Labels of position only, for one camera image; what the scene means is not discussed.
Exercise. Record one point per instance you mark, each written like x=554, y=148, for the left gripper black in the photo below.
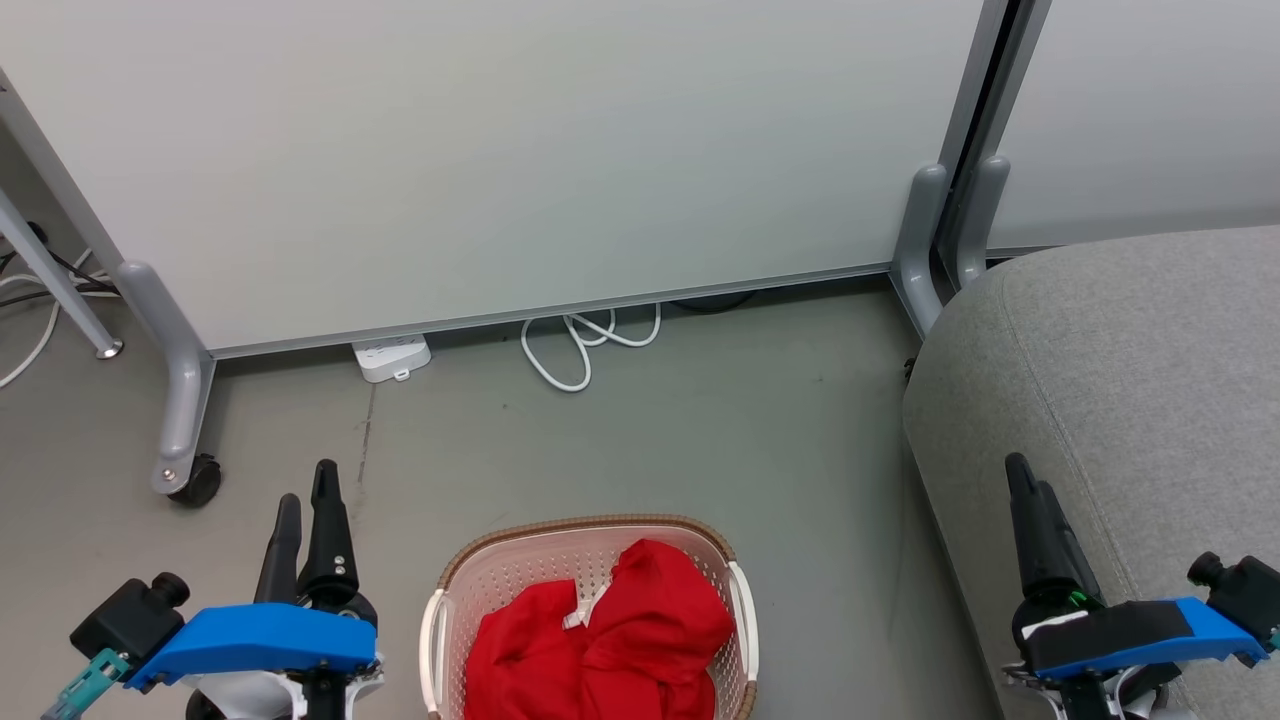
x=345, y=605

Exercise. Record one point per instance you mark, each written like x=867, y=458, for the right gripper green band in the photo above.
x=1050, y=606

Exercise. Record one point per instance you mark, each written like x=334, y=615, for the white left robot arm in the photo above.
x=250, y=698

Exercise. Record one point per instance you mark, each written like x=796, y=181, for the grey fabric sofa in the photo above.
x=1150, y=400

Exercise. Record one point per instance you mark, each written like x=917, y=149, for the red garment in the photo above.
x=640, y=630

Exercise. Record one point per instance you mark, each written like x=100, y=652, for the black caster wheel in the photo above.
x=200, y=482

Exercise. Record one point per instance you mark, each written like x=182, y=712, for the white perforated laundry basket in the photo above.
x=470, y=600

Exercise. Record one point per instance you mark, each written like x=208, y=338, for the grey partition foot with caster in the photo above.
x=180, y=380

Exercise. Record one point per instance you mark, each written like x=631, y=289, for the white power strip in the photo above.
x=392, y=357

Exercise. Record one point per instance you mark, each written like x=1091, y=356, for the grey metal table leg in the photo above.
x=55, y=285

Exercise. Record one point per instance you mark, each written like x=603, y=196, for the wide white partition panel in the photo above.
x=520, y=150

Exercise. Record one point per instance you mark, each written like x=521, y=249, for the narrow white partition panel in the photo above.
x=1150, y=110

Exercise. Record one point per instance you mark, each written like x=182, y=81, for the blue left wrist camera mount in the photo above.
x=260, y=640

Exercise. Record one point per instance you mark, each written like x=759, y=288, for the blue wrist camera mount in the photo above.
x=260, y=640
x=1140, y=630

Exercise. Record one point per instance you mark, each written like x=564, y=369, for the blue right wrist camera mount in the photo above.
x=1140, y=630

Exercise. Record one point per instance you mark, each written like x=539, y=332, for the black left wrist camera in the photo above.
x=130, y=618

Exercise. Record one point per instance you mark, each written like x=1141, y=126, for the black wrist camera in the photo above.
x=1245, y=592
x=130, y=618

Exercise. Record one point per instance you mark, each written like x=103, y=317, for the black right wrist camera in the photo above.
x=1245, y=592

